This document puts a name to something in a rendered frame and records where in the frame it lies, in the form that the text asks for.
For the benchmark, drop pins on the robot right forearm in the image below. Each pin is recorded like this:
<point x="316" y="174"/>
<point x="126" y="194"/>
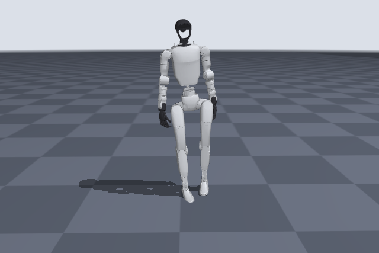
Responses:
<point x="162" y="94"/>

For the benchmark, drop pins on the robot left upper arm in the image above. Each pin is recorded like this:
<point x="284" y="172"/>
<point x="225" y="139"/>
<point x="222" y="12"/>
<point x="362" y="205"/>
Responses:
<point x="205" y="53"/>

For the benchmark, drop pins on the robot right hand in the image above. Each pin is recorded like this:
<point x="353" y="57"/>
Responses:
<point x="163" y="117"/>

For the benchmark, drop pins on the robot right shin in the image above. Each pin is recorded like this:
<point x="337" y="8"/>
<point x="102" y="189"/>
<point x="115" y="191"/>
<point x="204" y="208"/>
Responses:
<point x="182" y="167"/>

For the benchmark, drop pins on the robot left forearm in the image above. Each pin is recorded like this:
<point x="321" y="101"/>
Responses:
<point x="211" y="89"/>

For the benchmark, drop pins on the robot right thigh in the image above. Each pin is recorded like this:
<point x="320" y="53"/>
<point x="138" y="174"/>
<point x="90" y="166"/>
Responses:
<point x="177" y="117"/>

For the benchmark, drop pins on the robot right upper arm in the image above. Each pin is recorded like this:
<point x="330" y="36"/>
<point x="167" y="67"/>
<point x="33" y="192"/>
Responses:
<point x="164" y="66"/>

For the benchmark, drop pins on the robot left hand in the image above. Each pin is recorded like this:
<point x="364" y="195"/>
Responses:
<point x="213" y="100"/>

